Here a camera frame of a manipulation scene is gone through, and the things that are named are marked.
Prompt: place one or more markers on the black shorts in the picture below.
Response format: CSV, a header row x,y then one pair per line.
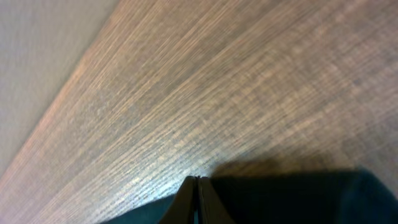
x,y
346,196

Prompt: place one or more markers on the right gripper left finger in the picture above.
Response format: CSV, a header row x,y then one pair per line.
x,y
182,208

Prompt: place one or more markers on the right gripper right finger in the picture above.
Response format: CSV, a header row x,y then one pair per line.
x,y
211,209

